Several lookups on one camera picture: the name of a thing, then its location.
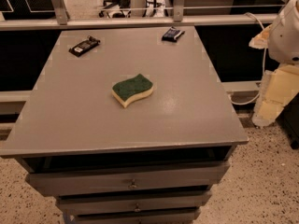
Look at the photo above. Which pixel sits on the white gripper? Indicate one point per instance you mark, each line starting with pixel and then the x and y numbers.
pixel 284 36

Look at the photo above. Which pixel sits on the green and yellow sponge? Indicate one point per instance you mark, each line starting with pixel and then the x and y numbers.
pixel 132 89

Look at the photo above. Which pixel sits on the black rxbar chocolate bar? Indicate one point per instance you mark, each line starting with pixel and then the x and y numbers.
pixel 84 46

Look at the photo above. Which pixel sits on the blue snack bar wrapper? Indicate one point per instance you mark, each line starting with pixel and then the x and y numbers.
pixel 172 34

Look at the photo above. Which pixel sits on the grey drawer cabinet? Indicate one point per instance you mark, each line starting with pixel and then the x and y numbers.
pixel 71 121

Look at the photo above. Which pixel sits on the black office chair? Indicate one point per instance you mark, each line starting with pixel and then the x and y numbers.
pixel 108 4

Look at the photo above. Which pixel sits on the bottom grey drawer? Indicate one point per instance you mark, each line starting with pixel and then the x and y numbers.
pixel 143 217

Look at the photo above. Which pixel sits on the grey drawer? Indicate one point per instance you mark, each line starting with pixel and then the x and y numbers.
pixel 136 201
pixel 143 217
pixel 128 179

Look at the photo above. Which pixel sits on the middle grey drawer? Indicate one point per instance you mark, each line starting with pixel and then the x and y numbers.
pixel 136 201

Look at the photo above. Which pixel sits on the top grey drawer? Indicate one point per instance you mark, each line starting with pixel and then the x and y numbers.
pixel 128 179

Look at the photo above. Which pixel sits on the metal railing frame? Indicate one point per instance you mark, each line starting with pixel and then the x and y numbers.
pixel 17 15

